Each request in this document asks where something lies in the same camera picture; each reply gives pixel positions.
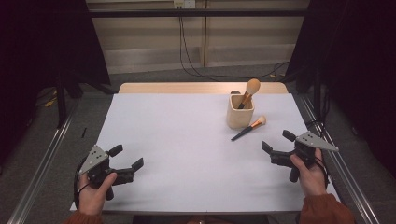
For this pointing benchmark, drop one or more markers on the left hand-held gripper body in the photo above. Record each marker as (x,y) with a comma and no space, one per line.
(95,158)

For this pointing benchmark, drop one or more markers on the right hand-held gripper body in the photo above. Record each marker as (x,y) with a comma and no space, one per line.
(308,140)

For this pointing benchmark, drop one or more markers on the small gold-banded makeup brush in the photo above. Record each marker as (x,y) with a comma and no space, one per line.
(249,129)

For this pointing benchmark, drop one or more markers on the beige ceramic brush holder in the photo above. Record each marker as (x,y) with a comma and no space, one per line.
(238,119)

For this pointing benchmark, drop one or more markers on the large powder makeup brush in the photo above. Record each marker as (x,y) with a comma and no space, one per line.
(252,86)

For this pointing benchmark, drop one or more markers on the person's left hand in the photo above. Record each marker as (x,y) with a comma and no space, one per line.
(91,199)

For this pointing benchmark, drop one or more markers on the person's right hand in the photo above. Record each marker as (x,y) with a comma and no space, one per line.
(313,180)

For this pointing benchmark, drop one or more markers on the black metal stand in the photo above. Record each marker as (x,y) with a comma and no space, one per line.
(61,105)
(317,99)

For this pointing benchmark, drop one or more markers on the white table mat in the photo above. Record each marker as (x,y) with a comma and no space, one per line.
(186,155)

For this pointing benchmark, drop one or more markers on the wooden table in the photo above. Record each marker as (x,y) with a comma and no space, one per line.
(186,88)

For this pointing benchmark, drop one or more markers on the black curtain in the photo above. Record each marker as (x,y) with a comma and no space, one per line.
(37,37)
(358,46)

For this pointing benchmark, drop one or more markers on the black horizontal bar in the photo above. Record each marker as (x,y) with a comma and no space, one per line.
(140,13)

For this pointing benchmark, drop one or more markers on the vertical wall trim strip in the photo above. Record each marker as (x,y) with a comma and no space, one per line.
(204,40)

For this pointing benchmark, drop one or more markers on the white wall socket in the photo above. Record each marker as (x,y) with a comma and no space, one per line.
(184,3)

